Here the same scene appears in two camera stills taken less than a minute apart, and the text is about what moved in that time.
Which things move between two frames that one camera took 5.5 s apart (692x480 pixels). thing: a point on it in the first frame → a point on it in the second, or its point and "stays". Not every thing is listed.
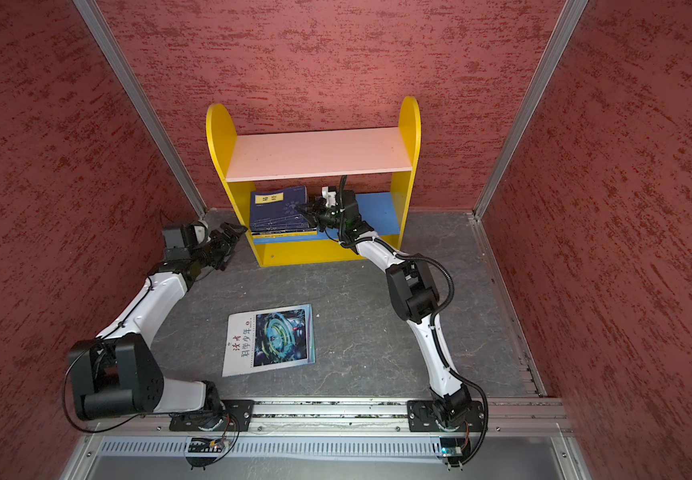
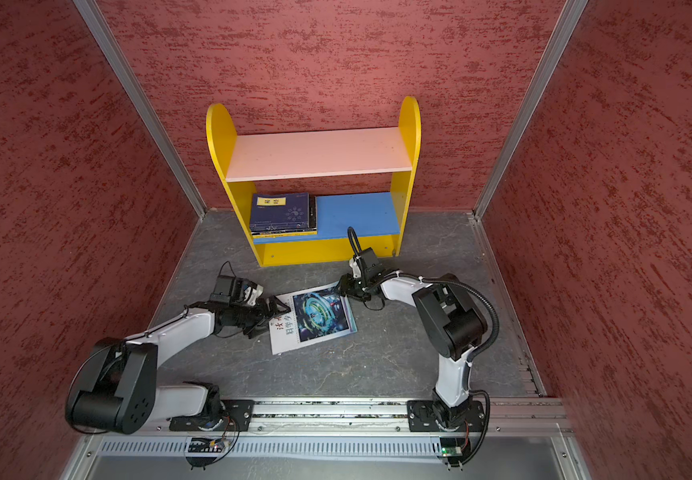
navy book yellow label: (276, 212) stays
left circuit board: (205, 445) stays
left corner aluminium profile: (141, 103) stays
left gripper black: (226, 244) → (262, 314)
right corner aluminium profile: (555, 47) stays
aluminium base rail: (347, 416) stays
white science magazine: (269, 340) → (316, 315)
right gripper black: (316, 212) → (345, 285)
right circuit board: (449, 447) stays
